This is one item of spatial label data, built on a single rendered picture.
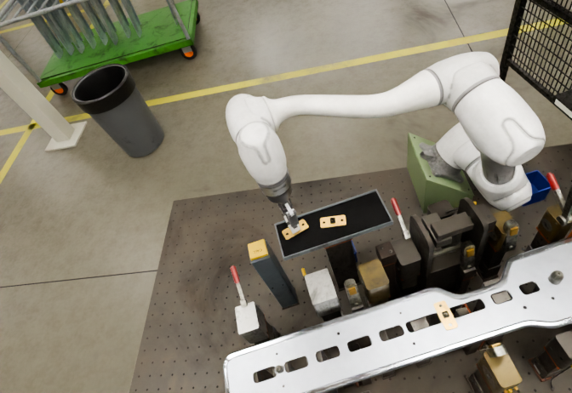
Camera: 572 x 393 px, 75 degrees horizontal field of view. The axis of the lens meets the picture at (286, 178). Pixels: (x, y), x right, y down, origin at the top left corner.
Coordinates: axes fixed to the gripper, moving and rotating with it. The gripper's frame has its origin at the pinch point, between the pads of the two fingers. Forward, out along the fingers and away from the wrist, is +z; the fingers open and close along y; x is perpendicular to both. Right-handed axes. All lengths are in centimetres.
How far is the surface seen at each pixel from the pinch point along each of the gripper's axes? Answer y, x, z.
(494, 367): 59, 25, 19
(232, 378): 23, -40, 23
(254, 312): 10.9, -24.7, 17.4
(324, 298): 21.3, -3.1, 12.4
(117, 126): -226, -71, 82
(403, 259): 22.9, 24.9, 15.4
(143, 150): -227, -67, 117
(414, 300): 33.0, 21.2, 23.4
